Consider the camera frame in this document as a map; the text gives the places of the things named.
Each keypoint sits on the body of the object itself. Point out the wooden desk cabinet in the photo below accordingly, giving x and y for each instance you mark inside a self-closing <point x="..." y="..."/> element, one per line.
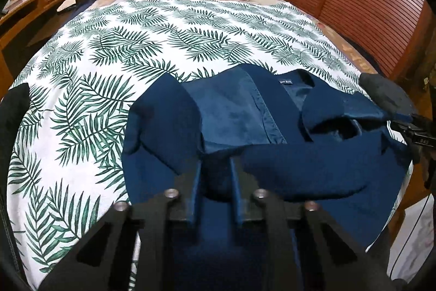
<point x="20" y="18"/>

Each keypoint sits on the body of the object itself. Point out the leaf print bedsheet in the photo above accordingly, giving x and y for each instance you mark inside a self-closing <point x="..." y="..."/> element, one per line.
<point x="136" y="38"/>

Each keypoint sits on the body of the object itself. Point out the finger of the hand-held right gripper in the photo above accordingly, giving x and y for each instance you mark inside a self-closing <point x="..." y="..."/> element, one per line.
<point x="402" y="124"/>

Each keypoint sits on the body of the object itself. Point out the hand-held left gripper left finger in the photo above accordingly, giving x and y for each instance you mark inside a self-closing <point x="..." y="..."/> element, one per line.
<point x="194" y="195"/>

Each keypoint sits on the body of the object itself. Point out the pale plastic bag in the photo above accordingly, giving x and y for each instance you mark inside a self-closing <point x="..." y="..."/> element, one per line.
<point x="420" y="243"/>

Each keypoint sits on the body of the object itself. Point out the dark grey cloth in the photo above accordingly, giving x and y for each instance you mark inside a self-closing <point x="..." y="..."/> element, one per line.
<point x="385" y="90"/>

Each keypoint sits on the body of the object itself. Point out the black cloth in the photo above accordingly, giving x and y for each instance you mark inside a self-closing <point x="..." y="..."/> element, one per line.
<point x="13" y="107"/>

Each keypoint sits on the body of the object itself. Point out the navy blue blazer jacket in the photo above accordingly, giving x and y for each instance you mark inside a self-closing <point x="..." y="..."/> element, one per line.
<point x="231" y="113"/>

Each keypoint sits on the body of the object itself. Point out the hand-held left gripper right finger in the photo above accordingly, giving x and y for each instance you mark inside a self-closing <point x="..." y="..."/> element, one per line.
<point x="238" y="199"/>

